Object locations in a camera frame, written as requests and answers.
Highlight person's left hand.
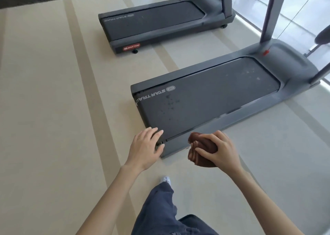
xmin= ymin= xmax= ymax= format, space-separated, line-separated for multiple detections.
xmin=123 ymin=127 xmax=165 ymax=173

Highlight person's dark blue trousers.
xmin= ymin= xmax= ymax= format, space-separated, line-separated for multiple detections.
xmin=134 ymin=182 xmax=220 ymax=235

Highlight stained grey treadmill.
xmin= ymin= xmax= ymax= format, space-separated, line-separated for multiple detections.
xmin=130 ymin=0 xmax=330 ymax=159

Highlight person's right hand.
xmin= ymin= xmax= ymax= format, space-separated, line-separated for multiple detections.
xmin=195 ymin=130 xmax=244 ymax=176

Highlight grey treadmill with red label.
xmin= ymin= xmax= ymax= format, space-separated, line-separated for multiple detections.
xmin=98 ymin=0 xmax=237 ymax=55

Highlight person's left forearm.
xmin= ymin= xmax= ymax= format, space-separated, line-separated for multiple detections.
xmin=77 ymin=165 xmax=142 ymax=235

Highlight person's right forearm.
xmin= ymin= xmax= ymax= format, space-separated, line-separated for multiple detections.
xmin=232 ymin=168 xmax=305 ymax=235

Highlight brown cleaning cloth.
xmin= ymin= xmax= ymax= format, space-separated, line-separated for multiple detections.
xmin=187 ymin=132 xmax=218 ymax=168

